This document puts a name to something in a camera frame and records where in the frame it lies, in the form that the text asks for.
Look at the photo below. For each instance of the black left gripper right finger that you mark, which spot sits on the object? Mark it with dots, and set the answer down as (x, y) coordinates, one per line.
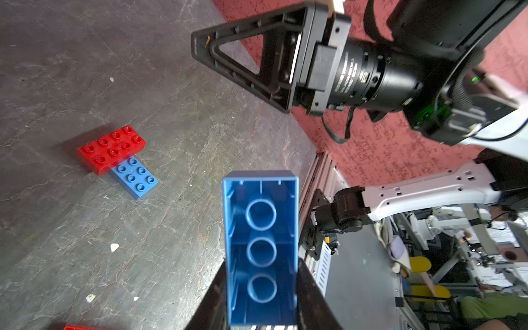
(313, 311)

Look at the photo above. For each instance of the green clothed person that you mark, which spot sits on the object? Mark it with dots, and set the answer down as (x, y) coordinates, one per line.
(499, 311)

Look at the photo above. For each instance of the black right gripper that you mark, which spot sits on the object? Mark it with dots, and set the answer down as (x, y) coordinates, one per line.
(304, 57)

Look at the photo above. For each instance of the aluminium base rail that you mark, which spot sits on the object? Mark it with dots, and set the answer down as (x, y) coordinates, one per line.
(324, 180)

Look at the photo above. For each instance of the red lego brick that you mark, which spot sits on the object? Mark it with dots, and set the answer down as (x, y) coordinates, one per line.
(104, 153)
(77, 327)

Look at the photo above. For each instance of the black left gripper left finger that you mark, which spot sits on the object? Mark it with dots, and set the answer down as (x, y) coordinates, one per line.
(211, 313)

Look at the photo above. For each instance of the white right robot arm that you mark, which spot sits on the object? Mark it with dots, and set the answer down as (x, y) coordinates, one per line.
(459, 104)

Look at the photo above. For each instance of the blue lego brick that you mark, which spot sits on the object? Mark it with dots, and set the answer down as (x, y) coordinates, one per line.
(261, 210)
(134, 177)

